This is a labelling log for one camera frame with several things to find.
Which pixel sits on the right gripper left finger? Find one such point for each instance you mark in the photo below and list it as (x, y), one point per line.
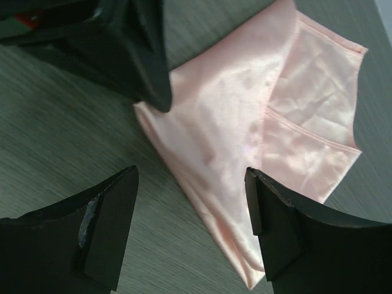
(76, 245)

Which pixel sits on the pink satin napkin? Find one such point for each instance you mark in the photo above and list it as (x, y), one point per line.
(278, 94)

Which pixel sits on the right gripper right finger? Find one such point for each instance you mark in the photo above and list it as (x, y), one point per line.
(308, 247)

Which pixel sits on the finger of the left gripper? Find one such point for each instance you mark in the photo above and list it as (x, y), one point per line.
(120, 45)

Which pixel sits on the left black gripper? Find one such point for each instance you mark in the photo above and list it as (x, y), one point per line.
(25, 22)

